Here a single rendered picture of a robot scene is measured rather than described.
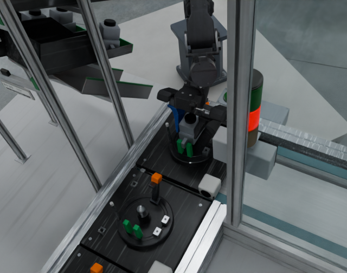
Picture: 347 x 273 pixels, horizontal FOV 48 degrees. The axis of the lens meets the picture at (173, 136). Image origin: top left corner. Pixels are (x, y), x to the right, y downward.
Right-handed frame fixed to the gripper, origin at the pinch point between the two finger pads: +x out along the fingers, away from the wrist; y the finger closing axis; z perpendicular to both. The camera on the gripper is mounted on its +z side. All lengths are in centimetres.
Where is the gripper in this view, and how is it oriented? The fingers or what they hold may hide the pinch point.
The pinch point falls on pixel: (189, 123)
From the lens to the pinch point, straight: 99.7
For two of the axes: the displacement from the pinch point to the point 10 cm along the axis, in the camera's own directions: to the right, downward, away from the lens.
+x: -2.1, 9.1, 3.6
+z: -4.6, 2.3, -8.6
